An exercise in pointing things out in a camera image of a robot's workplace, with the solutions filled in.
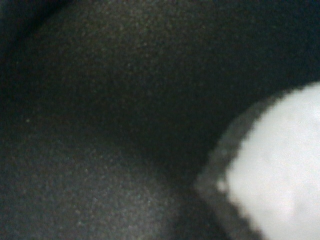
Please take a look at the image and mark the white sponge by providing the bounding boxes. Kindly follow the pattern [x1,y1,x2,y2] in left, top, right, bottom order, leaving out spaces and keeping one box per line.
[194,82,320,240]

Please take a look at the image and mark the black tablecloth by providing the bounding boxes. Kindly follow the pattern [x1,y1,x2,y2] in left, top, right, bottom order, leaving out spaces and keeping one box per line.
[0,0,320,240]

